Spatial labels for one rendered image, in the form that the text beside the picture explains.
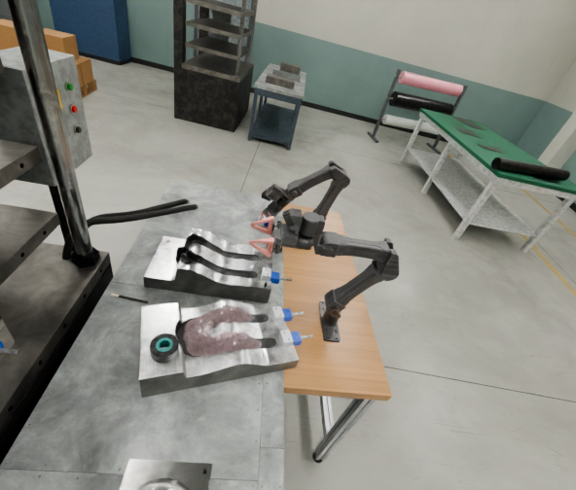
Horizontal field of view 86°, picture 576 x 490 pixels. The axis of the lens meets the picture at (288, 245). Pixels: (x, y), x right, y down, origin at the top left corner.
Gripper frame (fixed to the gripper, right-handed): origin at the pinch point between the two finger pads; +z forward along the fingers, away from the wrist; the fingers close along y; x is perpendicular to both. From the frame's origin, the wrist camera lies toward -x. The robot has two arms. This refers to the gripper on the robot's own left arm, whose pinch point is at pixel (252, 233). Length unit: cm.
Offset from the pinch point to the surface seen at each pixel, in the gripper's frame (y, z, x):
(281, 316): 6.8, -15.5, 31.9
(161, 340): 25.9, 22.7, 25.0
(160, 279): -6.3, 32.4, 33.4
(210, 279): -6.0, 13.0, 29.8
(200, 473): 56, 5, 33
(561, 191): -202, -324, 39
